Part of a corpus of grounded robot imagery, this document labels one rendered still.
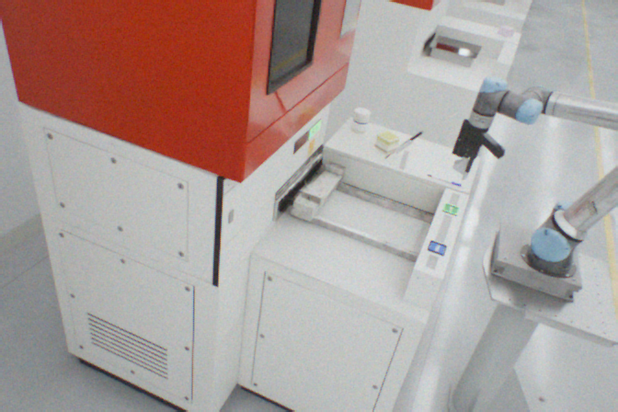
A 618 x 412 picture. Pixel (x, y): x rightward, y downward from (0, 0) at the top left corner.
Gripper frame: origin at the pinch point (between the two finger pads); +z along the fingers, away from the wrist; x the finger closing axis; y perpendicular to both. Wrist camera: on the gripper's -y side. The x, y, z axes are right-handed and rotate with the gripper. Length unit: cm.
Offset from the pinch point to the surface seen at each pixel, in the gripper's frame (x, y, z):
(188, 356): 66, 69, 68
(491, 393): 6, -41, 90
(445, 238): 18.4, -0.8, 14.8
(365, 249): 22.3, 24.0, 28.7
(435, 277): 39.9, -1.7, 14.9
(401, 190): -15.1, 21.7, 22.7
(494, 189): -207, -26, 111
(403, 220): -3.9, 16.5, 28.6
